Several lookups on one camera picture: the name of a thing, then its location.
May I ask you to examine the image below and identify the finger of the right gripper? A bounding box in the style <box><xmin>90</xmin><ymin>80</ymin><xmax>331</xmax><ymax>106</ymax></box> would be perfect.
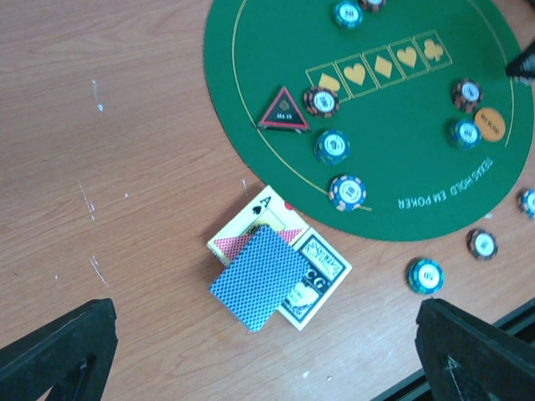
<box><xmin>505</xmin><ymin>42</ymin><xmax>535</xmax><ymax>85</ymax></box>

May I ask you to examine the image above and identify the grey card box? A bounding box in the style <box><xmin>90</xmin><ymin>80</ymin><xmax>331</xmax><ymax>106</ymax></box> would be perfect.
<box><xmin>209</xmin><ymin>225</ymin><xmax>308</xmax><ymax>332</ymax></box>

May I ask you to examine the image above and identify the teal poker chip stack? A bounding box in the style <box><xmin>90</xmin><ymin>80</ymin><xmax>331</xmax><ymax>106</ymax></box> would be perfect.
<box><xmin>406</xmin><ymin>258</ymin><xmax>444</xmax><ymax>295</ymax></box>

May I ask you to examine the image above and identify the black aluminium frame rail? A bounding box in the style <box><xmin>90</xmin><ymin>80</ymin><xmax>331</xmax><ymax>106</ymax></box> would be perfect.
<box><xmin>371</xmin><ymin>298</ymin><xmax>535</xmax><ymax>401</ymax></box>

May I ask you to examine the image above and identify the red poker chip stack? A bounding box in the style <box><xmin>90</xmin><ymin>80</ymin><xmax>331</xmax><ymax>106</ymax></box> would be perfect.
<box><xmin>467</xmin><ymin>228</ymin><xmax>498</xmax><ymax>261</ymax></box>

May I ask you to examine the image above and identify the white poker chip stack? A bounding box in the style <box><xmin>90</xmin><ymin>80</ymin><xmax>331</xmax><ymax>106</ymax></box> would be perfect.
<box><xmin>517</xmin><ymin>188</ymin><xmax>535</xmax><ymax>220</ymax></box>

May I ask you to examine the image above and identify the red triangular dealer button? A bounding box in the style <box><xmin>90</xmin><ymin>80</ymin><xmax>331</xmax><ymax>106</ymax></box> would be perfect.
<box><xmin>257</xmin><ymin>86</ymin><xmax>311</xmax><ymax>134</ymax></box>

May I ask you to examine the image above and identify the blue playing card deck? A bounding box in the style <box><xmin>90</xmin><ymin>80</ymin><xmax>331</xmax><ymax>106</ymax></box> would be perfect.
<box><xmin>278</xmin><ymin>228</ymin><xmax>353</xmax><ymax>331</ymax></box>

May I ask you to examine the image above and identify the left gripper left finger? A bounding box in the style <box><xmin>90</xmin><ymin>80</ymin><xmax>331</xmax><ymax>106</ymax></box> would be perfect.
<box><xmin>1</xmin><ymin>298</ymin><xmax>118</xmax><ymax>400</ymax></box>

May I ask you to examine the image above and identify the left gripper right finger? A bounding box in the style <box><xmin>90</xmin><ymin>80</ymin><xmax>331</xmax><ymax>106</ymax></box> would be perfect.
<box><xmin>414</xmin><ymin>297</ymin><xmax>535</xmax><ymax>401</ymax></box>

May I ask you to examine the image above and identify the orange big blind button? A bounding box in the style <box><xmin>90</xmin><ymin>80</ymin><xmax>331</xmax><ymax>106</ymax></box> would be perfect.
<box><xmin>473</xmin><ymin>107</ymin><xmax>506</xmax><ymax>142</ymax></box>

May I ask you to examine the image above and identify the round green poker mat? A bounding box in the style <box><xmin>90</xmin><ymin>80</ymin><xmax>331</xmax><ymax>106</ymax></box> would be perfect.
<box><xmin>204</xmin><ymin>1</ymin><xmax>533</xmax><ymax>241</ymax></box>

